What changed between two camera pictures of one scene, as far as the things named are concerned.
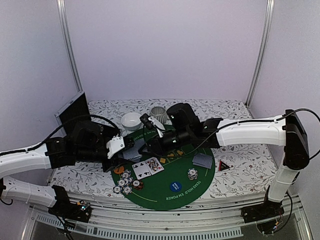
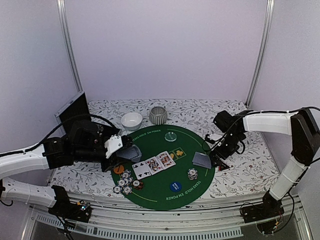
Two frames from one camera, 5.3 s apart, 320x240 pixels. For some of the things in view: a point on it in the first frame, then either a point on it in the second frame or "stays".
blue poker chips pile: (124, 184) stays
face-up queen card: (153, 165) stays
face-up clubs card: (141, 170) stays
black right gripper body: (183, 138) → (231, 146)
